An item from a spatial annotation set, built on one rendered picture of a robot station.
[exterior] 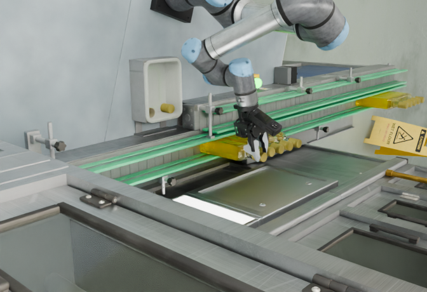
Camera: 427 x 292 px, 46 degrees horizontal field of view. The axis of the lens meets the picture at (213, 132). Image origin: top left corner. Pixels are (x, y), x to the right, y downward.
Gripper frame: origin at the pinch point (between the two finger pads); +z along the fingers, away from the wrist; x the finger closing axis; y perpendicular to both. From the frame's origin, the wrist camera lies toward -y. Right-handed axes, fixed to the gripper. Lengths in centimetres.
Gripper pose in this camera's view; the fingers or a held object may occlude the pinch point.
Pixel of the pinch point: (262, 156)
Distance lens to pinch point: 178.4
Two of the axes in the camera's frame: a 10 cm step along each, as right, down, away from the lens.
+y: -7.3, -1.3, 6.7
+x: -6.5, 4.3, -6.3
